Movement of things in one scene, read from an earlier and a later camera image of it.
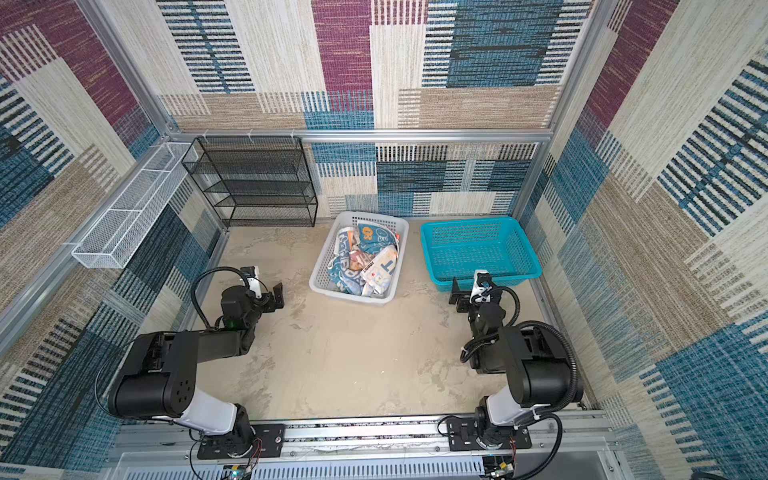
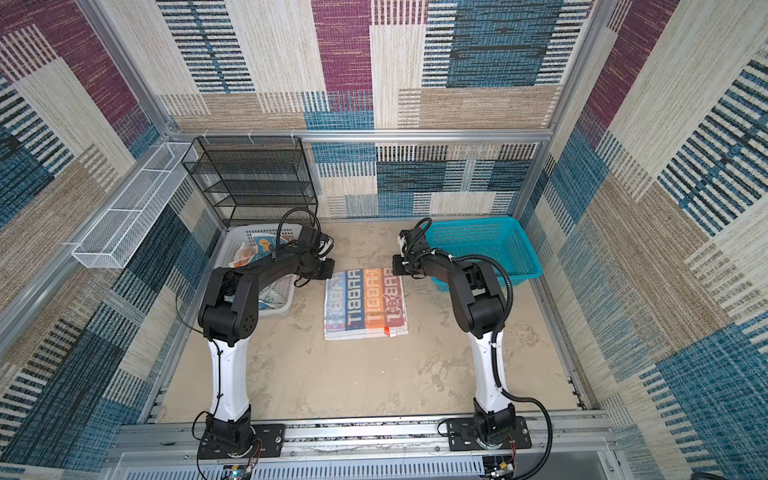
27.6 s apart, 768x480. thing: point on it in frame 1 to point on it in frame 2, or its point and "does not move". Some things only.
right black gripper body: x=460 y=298 to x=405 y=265
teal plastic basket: x=456 y=248 does not move
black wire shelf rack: x=257 y=181 does not move
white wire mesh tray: x=124 y=226 does not move
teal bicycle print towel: x=373 y=239 to x=265 y=245
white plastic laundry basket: x=358 y=256 to x=243 y=245
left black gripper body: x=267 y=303 to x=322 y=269
